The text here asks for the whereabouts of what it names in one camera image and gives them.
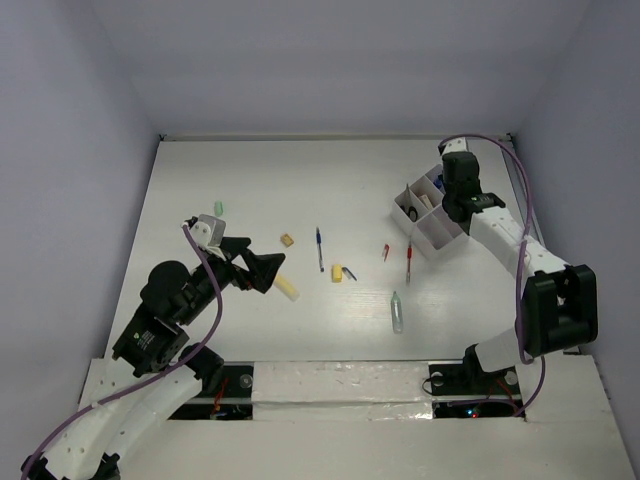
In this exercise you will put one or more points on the yellow white glue stick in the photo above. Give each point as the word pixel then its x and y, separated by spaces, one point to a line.
pixel 286 288

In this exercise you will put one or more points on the white divided organizer tray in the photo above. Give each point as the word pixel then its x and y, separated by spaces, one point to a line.
pixel 433 234

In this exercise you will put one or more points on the clear green tube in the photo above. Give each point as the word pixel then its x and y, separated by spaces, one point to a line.
pixel 396 313

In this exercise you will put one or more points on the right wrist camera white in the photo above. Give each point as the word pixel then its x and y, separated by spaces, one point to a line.
pixel 454 144

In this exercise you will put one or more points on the blue pen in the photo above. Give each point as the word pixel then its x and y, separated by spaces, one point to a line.
pixel 319 249

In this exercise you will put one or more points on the red pen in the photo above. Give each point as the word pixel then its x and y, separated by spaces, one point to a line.
pixel 409 256

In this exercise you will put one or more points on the grey white eraser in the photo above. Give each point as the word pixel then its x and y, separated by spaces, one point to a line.
pixel 426 201

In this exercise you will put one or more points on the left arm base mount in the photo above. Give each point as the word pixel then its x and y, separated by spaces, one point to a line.
pixel 230 401

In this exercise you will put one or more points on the black handled scissors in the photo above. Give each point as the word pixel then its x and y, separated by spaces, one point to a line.
pixel 408 207

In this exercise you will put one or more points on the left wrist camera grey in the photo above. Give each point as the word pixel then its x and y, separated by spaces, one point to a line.
pixel 207 231

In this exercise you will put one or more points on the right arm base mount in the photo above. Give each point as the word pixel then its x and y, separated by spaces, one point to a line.
pixel 462 390

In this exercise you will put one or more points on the yellow binder clip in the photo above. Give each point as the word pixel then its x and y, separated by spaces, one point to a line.
pixel 339 272

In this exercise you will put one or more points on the silver taped rail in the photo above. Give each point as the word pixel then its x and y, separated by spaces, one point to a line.
pixel 360 391

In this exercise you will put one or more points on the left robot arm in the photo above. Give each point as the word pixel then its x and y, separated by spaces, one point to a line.
pixel 154 368

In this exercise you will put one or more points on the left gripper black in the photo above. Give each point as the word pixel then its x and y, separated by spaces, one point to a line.
pixel 263 267

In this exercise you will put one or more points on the green eraser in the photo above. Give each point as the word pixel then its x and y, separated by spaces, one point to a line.
pixel 218 209

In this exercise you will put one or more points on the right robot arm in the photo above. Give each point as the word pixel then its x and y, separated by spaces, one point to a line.
pixel 556 302

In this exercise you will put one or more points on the tan eraser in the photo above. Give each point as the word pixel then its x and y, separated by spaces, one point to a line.
pixel 287 240

